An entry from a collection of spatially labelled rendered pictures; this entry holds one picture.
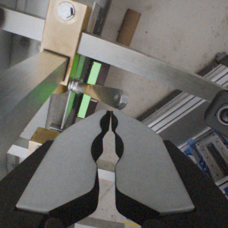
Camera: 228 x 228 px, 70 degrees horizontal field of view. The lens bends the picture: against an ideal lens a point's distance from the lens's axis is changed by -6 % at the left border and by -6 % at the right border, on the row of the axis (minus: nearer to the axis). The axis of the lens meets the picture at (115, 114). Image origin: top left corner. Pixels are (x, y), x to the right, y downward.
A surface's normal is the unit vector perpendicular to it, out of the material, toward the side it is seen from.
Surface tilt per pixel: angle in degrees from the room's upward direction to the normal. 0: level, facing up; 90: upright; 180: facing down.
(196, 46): 0
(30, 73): 90
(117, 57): 0
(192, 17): 0
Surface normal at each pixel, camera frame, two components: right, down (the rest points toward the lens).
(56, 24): 0.00, 0.50
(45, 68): 0.34, -0.81
